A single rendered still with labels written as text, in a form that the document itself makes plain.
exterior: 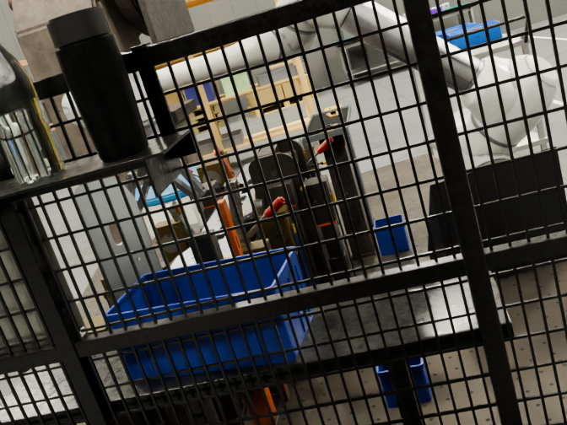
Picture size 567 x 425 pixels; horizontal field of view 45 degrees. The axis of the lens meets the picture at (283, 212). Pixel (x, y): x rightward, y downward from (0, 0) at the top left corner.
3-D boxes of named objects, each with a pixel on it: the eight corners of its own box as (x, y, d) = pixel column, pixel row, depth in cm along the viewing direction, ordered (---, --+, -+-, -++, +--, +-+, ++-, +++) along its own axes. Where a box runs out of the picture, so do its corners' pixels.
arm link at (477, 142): (493, 196, 201) (463, 140, 213) (531, 154, 188) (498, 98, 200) (449, 193, 193) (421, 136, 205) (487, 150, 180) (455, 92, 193)
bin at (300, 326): (166, 334, 132) (143, 273, 128) (316, 310, 122) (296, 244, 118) (128, 383, 117) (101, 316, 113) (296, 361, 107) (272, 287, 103)
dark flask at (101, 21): (110, 154, 92) (59, 20, 87) (160, 140, 90) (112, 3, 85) (88, 169, 85) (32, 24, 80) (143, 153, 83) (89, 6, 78)
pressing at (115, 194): (132, 339, 141) (72, 186, 132) (184, 328, 139) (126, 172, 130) (132, 341, 141) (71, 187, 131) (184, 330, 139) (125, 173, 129)
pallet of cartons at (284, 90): (314, 92, 1163) (303, 55, 1145) (319, 99, 1079) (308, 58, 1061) (249, 112, 1166) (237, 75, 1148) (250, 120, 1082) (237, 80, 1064)
